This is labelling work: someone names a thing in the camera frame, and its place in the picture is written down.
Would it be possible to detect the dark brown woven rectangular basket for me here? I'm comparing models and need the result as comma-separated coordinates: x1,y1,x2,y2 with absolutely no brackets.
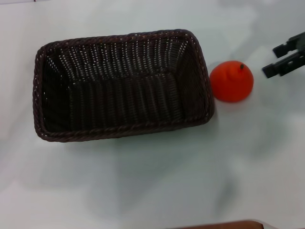
33,29,215,143

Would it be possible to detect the orange fruit with stem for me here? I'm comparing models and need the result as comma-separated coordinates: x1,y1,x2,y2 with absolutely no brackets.
209,60,254,103

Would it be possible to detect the brown wooden panel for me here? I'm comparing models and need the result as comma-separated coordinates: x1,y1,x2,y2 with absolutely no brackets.
181,220,265,229

